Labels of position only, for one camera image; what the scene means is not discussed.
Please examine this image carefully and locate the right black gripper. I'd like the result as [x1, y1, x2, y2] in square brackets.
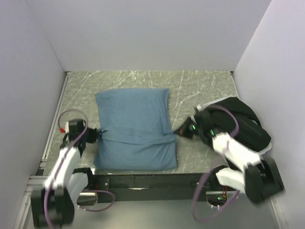
[173, 115, 203, 139]

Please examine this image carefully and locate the blue fabric pillowcase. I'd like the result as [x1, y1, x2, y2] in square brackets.
[94, 88, 177, 171]

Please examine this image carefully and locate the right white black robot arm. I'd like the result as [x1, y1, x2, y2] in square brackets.
[174, 106, 285, 204]

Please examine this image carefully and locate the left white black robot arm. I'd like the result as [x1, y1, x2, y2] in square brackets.
[30, 119, 98, 229]

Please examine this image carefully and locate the black garment pile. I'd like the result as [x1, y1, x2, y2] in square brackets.
[208, 97, 272, 152]

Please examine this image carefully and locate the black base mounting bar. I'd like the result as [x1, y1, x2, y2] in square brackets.
[76, 173, 229, 207]

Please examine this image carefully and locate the white laundry basket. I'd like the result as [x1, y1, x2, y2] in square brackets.
[258, 142, 272, 156]

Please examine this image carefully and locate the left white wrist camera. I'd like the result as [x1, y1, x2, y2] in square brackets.
[59, 121, 70, 134]

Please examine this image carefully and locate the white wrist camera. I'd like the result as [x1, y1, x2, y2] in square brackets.
[59, 121, 70, 134]
[194, 105, 204, 113]

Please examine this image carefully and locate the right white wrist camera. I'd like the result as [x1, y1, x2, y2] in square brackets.
[194, 105, 204, 113]

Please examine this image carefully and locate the aluminium frame rail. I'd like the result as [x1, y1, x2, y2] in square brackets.
[24, 176, 48, 195]

